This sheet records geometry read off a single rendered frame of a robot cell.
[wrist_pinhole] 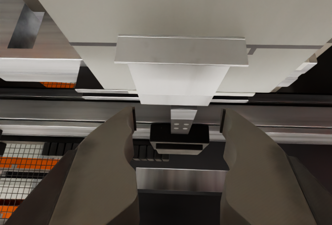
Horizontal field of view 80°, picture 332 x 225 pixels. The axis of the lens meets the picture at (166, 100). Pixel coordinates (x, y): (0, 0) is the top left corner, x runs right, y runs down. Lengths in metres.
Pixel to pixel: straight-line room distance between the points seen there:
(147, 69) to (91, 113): 0.35
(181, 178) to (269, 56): 0.14
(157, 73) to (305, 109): 0.44
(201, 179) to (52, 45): 0.22
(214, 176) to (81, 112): 0.38
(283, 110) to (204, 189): 0.37
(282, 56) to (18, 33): 0.29
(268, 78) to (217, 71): 0.05
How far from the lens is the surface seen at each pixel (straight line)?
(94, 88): 0.24
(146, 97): 0.23
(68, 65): 0.26
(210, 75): 0.19
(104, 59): 0.18
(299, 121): 0.55
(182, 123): 0.33
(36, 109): 0.58
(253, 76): 0.20
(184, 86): 0.20
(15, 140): 0.77
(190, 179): 0.22
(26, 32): 0.33
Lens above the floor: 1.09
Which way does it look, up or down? 21 degrees down
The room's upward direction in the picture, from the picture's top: 178 degrees counter-clockwise
